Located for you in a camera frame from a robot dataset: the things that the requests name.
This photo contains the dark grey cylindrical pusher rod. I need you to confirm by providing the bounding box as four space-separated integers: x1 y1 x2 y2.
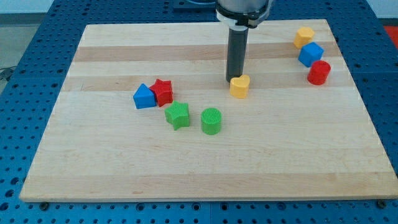
226 29 248 82

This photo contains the yellow heart block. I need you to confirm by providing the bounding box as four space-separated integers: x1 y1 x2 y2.
229 75 251 99

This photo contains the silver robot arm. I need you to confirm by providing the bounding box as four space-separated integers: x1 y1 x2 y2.
215 0 274 82

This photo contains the yellow hexagon block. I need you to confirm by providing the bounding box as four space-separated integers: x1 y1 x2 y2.
293 27 315 49

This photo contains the blue cube block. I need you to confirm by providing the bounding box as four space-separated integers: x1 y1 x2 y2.
298 42 324 67

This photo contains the green cylinder block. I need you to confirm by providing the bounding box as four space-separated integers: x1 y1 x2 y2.
201 108 222 135

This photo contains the red cylinder block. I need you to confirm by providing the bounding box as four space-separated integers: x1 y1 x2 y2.
307 60 331 85

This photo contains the red star block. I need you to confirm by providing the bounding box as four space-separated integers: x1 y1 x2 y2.
149 79 174 107

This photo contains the green star block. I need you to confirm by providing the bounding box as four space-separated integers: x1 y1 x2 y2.
164 101 190 131

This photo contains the blue triangle block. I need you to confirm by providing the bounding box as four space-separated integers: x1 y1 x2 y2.
132 83 157 110

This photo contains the light wooden board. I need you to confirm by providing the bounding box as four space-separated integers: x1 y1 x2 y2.
20 19 397 202

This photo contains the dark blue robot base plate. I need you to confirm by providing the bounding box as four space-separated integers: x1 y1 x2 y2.
172 0 216 12

